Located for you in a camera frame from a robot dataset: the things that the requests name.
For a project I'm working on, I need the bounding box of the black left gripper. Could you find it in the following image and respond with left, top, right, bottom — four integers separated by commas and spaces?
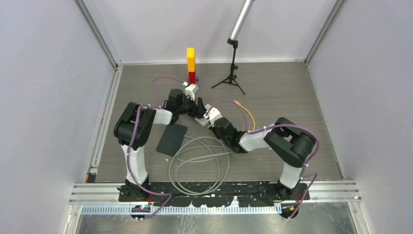
178, 96, 207, 120

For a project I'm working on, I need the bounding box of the white network switch box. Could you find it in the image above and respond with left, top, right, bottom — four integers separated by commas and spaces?
194, 104, 211, 126

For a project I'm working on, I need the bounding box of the yellow ethernet cable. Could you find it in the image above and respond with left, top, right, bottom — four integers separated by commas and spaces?
235, 100, 256, 131

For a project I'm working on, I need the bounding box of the dark grey foam pad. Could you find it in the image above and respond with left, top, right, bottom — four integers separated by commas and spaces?
156, 124, 188, 156

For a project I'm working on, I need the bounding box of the grey ethernet cable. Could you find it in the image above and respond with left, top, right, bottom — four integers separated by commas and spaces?
169, 136, 233, 196

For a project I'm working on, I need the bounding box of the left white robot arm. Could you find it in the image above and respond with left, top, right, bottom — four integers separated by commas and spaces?
113, 89, 209, 202

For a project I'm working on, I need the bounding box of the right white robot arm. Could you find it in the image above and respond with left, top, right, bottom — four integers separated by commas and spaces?
210, 117, 319, 200

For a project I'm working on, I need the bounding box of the colourful toy block tower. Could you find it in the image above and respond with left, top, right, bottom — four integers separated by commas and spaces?
187, 47, 198, 84

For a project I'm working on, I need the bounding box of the black tripod with silver pole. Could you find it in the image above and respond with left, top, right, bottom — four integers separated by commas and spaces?
211, 0, 255, 95

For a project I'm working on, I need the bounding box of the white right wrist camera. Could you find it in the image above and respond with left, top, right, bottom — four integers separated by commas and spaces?
204, 107, 223, 127

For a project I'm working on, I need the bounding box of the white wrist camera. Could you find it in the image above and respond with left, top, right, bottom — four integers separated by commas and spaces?
204, 107, 223, 127
182, 82, 199, 101

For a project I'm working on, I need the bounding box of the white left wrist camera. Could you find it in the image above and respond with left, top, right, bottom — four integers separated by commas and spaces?
182, 82, 199, 101

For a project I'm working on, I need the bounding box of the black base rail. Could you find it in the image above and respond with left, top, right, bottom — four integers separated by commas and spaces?
118, 181, 310, 218

